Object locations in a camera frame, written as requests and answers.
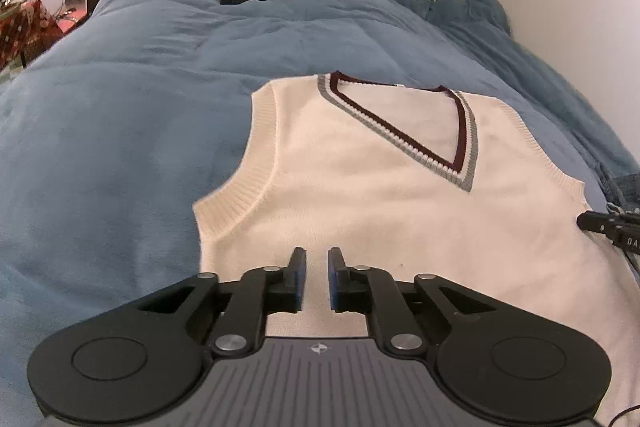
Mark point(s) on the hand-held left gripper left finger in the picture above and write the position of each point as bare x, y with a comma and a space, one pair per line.
301, 282

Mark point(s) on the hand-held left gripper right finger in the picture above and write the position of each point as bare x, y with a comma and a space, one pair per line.
331, 282

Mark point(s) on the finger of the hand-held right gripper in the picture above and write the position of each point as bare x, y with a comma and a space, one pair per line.
600, 224

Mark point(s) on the cream knit vest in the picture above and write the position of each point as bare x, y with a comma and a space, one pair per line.
375, 187

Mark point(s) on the blue denim jeans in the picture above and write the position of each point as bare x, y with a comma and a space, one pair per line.
625, 187

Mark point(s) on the blue fleece blanket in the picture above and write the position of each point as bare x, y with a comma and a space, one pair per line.
125, 107

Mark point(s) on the red patterned tablecloth table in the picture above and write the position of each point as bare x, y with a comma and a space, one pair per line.
20, 27

